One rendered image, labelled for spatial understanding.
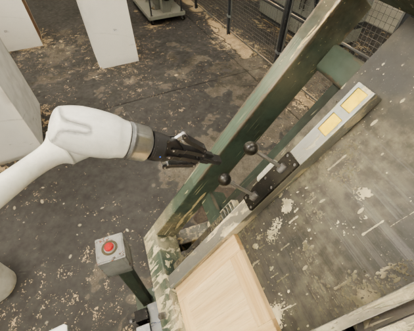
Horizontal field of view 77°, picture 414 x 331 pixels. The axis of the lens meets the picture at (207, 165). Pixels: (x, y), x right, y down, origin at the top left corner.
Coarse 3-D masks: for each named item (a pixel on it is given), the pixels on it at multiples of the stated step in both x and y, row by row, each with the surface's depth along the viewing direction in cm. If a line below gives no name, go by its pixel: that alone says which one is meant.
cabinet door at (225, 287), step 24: (240, 240) 83; (216, 264) 88; (240, 264) 79; (192, 288) 96; (216, 288) 86; (240, 288) 78; (192, 312) 95; (216, 312) 85; (240, 312) 77; (264, 312) 70
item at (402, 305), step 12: (408, 288) 43; (384, 300) 45; (396, 300) 44; (408, 300) 43; (360, 312) 48; (372, 312) 46; (384, 312) 48; (396, 312) 46; (408, 312) 45; (324, 324) 52; (336, 324) 51; (348, 324) 49; (360, 324) 51; (372, 324) 49; (384, 324) 47; (396, 324) 43; (408, 324) 42
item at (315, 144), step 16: (368, 96) 55; (336, 112) 60; (352, 112) 57; (336, 128) 60; (304, 144) 66; (320, 144) 62; (304, 160) 65; (288, 176) 68; (272, 192) 72; (240, 208) 80; (256, 208) 76; (224, 224) 84; (240, 224) 80; (208, 240) 89; (224, 240) 85; (192, 256) 96; (208, 256) 91; (176, 272) 102; (192, 272) 97
